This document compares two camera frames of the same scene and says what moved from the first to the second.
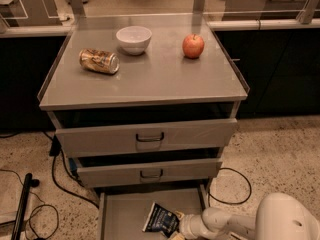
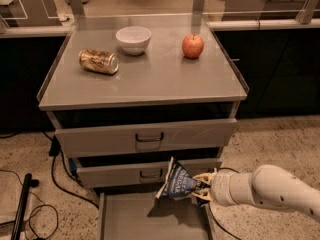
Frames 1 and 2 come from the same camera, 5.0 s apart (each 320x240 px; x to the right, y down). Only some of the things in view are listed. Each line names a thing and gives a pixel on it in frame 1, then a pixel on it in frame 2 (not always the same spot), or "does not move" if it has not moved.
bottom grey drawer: (122, 211) does not move
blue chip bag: (162, 219) to (178, 182)
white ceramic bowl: (133, 39) does not move
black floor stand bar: (28, 184) does not move
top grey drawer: (146, 137) does not move
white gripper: (187, 224) to (222, 186)
